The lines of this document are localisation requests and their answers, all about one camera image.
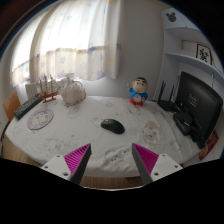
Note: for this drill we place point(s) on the cartoon boy figurine clock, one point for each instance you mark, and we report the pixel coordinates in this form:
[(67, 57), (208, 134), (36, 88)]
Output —
[(138, 93)]

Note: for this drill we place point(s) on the black router with antennas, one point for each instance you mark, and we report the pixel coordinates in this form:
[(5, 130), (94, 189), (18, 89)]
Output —
[(168, 105)]

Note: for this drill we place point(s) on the white cartoon-print tablecloth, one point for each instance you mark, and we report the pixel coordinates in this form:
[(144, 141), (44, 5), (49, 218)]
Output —
[(86, 140)]

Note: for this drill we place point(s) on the wooden model sailing ship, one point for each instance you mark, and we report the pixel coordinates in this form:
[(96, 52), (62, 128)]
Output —
[(49, 95)]

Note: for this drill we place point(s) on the red packet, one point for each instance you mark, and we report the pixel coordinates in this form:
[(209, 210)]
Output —
[(210, 145)]

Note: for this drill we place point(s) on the small black box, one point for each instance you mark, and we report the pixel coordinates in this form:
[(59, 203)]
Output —
[(182, 121)]

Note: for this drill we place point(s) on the black monitor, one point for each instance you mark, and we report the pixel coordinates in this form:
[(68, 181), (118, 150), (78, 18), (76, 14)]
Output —
[(200, 103)]

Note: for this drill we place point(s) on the wooden chair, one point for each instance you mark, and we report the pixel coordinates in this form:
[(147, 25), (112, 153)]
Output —
[(11, 105)]

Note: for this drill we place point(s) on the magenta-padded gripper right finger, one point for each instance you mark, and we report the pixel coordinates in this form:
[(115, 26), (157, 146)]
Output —
[(148, 160)]

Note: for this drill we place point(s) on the large white conch shell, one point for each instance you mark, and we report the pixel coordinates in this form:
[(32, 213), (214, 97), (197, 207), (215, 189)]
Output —
[(72, 94)]

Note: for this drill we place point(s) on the white wall shelf unit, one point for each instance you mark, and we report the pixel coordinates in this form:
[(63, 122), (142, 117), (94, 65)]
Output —
[(186, 36)]

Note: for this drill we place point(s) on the black computer mouse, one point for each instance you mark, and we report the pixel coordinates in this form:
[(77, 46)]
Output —
[(112, 126)]

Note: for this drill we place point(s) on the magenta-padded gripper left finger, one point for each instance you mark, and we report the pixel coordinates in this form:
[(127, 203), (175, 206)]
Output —
[(75, 159)]

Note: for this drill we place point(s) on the white star-print curtain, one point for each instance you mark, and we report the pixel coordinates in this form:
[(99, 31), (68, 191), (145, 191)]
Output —
[(76, 43)]

